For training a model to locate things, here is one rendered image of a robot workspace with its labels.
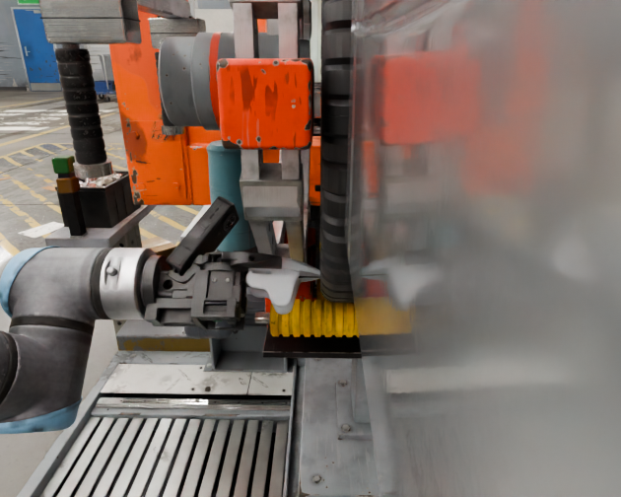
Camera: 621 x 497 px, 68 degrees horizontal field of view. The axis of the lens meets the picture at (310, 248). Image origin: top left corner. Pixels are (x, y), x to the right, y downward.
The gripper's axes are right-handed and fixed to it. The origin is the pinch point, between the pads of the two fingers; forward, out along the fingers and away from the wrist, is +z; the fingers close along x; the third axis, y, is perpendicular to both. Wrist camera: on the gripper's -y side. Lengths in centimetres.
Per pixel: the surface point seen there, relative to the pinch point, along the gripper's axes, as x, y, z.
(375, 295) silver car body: 39.4, 15.2, 2.9
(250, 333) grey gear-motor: -77, -8, -19
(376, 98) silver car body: 41.9, 8.7, 2.9
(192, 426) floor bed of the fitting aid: -64, 18, -29
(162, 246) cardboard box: -117, -52, -63
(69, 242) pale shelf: -55, -27, -65
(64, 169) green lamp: -41, -40, -62
